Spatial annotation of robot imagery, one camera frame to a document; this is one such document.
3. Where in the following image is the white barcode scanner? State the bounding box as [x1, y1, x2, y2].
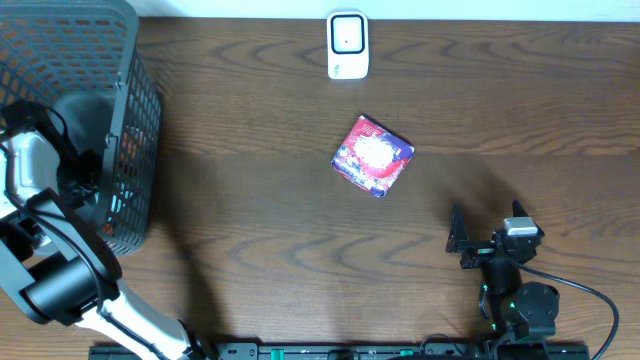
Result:
[326, 11, 370, 80]

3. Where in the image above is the red purple tissue pack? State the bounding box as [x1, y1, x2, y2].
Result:
[331, 115, 415, 198]

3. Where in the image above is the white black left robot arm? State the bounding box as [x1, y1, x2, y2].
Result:
[1, 100, 216, 359]

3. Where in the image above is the grey plastic mesh basket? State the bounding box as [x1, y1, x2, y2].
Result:
[1, 0, 162, 255]

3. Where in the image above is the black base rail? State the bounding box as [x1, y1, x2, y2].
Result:
[89, 341, 591, 360]

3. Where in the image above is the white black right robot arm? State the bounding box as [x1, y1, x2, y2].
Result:
[446, 201, 559, 343]

